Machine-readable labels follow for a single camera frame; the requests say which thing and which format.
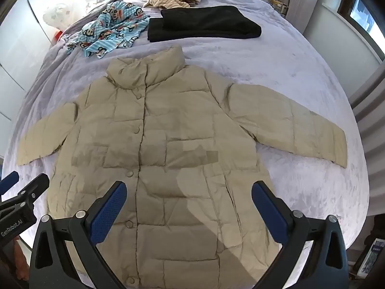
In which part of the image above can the white wardrobe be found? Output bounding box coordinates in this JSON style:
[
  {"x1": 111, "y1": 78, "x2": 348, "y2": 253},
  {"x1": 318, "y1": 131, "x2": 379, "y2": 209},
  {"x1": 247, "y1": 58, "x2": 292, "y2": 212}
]
[{"x1": 0, "y1": 0, "x2": 100, "y2": 157}]

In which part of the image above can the book with blue cover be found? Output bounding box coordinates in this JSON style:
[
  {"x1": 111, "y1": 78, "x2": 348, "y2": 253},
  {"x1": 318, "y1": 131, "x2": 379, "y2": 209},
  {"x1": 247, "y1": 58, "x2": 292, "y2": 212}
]
[{"x1": 358, "y1": 238, "x2": 382, "y2": 277}]

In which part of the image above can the beige puffer jacket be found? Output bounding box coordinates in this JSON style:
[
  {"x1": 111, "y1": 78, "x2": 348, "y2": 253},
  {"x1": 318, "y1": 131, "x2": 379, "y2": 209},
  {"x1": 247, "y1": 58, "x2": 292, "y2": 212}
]
[{"x1": 16, "y1": 46, "x2": 346, "y2": 289}]

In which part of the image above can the black folded garment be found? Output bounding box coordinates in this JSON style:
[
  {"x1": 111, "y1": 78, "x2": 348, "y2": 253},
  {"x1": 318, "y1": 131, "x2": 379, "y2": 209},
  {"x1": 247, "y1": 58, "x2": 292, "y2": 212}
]
[{"x1": 147, "y1": 5, "x2": 262, "y2": 43}]

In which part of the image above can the grey pleated curtain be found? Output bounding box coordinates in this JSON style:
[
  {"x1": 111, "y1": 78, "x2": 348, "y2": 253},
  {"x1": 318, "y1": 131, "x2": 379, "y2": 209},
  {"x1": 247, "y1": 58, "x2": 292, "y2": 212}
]
[{"x1": 350, "y1": 69, "x2": 385, "y2": 217}]

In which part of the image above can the person's left hand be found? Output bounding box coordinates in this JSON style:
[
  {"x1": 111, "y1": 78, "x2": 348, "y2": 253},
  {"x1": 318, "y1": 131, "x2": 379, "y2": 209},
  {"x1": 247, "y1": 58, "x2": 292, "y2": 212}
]
[{"x1": 13, "y1": 241, "x2": 31, "y2": 273}]

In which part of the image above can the small cardboard box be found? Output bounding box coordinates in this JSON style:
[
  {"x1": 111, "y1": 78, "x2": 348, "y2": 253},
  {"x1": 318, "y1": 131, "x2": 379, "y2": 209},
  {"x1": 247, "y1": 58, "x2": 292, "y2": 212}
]
[{"x1": 269, "y1": 0, "x2": 291, "y2": 14}]

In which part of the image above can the lilac plush blanket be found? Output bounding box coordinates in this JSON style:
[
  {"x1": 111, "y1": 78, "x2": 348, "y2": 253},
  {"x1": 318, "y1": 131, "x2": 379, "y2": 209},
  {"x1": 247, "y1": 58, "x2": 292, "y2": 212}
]
[{"x1": 0, "y1": 0, "x2": 370, "y2": 289}]

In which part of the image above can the blue monkey print pajamas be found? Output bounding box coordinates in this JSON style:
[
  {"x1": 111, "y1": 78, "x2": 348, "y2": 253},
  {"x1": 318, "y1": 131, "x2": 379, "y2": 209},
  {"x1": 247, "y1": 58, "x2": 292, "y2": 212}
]
[{"x1": 67, "y1": 1, "x2": 151, "y2": 60}]

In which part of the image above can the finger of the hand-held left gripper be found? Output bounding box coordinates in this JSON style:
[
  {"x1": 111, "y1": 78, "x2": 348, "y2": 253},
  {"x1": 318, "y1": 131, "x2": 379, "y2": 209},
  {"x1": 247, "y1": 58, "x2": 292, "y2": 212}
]
[
  {"x1": 0, "y1": 174, "x2": 50, "y2": 208},
  {"x1": 0, "y1": 171, "x2": 19, "y2": 191}
]

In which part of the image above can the white plastic bag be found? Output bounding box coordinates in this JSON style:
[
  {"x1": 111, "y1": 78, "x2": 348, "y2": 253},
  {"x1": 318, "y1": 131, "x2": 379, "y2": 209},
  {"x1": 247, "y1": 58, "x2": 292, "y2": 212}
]
[{"x1": 43, "y1": 2, "x2": 71, "y2": 31}]

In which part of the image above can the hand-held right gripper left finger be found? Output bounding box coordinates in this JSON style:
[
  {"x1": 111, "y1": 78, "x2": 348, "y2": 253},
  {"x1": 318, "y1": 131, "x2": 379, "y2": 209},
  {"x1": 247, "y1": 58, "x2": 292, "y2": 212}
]
[{"x1": 29, "y1": 181, "x2": 128, "y2": 289}]

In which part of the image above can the dark framed window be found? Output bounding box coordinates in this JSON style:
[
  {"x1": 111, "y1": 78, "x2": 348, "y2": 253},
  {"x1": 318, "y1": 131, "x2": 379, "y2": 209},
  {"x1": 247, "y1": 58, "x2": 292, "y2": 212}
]
[{"x1": 337, "y1": 0, "x2": 385, "y2": 62}]

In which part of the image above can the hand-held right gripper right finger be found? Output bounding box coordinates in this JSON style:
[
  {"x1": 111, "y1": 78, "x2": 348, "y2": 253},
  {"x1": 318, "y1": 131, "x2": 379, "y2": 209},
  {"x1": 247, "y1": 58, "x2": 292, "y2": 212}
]
[{"x1": 251, "y1": 181, "x2": 349, "y2": 289}]

